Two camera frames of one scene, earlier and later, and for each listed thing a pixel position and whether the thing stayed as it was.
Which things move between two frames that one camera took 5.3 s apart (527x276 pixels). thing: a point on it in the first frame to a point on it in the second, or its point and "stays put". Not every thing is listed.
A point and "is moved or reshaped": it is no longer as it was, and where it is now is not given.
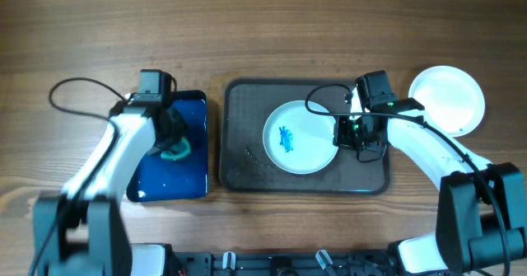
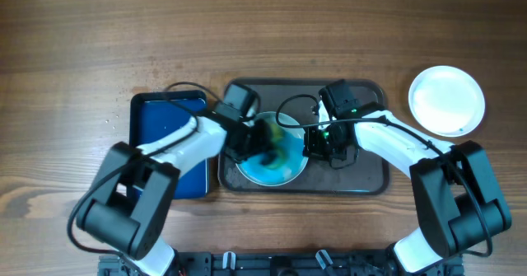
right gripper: [350, 134] to [312, 142]
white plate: [297, 141] is moved or reshaped
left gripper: [178, 126] to [263, 132]
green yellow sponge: [179, 150] is moved or reshaped
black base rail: [281, 263] stays put
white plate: [453, 99] stays put
